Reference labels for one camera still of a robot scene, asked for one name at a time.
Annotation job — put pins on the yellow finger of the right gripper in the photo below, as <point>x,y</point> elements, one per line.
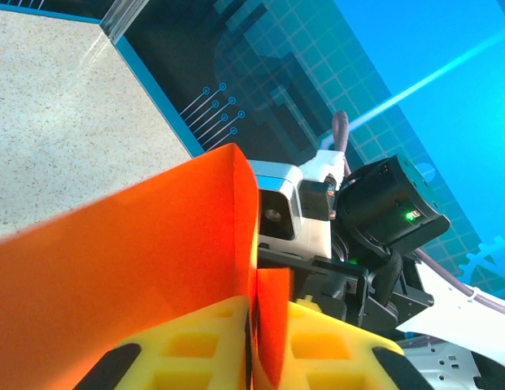
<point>307,302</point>

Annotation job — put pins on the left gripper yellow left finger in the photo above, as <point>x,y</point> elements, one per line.
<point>187,353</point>

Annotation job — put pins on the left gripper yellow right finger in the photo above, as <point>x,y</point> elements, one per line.
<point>337,357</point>

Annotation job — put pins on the orange paper sheet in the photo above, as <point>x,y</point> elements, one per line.
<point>134,252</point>

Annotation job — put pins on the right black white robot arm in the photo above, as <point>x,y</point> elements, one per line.
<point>459,325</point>

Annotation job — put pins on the aluminium corner post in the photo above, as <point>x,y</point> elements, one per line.
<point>122,20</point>

